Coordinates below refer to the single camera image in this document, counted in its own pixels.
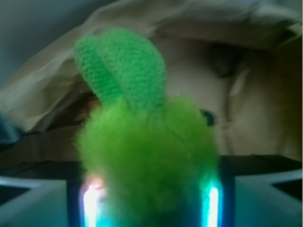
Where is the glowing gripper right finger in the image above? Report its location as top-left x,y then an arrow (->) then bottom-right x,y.
201,155 -> 303,227

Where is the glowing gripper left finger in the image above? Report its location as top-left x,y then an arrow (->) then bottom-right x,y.
0,161 -> 104,227

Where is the green plush animal toy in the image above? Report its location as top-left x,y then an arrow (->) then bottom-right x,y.
74,28 -> 218,227

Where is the dark green oval object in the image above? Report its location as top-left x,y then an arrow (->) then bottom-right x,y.
200,109 -> 215,127

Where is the brown paper bag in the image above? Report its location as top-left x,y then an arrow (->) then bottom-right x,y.
0,0 -> 303,168

